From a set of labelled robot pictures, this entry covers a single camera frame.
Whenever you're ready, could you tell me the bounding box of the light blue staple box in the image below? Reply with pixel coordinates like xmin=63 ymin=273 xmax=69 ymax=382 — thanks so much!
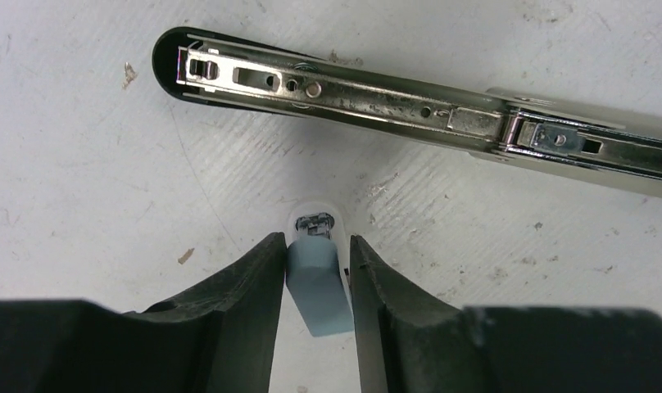
xmin=285 ymin=200 xmax=354 ymax=337

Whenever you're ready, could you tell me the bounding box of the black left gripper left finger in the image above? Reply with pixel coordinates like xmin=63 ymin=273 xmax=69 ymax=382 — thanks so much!
xmin=0 ymin=233 xmax=287 ymax=392

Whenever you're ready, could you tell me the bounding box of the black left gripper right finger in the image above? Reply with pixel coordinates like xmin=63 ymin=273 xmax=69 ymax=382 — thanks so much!
xmin=350 ymin=235 xmax=662 ymax=392

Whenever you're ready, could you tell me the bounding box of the silver black stapler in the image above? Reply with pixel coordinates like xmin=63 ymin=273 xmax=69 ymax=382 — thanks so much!
xmin=152 ymin=26 xmax=662 ymax=197

